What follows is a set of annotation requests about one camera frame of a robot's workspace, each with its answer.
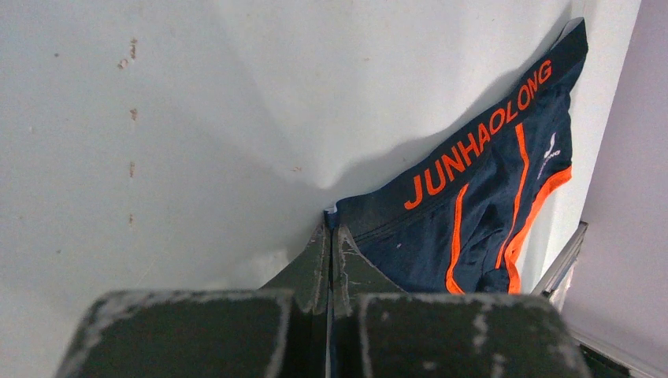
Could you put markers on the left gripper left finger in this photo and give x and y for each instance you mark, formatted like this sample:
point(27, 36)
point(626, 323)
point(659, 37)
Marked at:
point(278, 330)

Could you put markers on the right aluminium corner post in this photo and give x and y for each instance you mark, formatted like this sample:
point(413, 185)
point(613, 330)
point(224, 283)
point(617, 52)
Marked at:
point(558, 270)

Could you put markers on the navy orange underwear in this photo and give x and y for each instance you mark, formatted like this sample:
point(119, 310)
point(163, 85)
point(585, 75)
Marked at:
point(456, 221)

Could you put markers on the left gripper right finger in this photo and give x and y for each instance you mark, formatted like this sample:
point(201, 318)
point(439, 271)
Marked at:
point(379, 330)

